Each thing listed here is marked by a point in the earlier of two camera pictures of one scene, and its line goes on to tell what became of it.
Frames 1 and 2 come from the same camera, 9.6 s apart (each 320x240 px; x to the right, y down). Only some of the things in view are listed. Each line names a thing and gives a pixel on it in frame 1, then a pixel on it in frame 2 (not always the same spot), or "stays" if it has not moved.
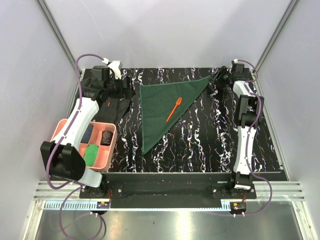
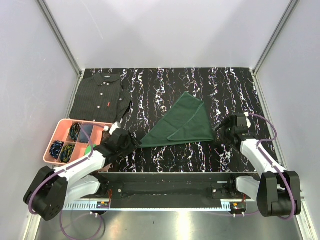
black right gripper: [222, 70] to [226, 122]
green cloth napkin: [162, 104] to [186, 122]
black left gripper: [127, 92] to [133, 143]
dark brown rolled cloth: [106, 137] stays
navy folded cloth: [87, 134] stays
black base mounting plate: [168, 190] stays
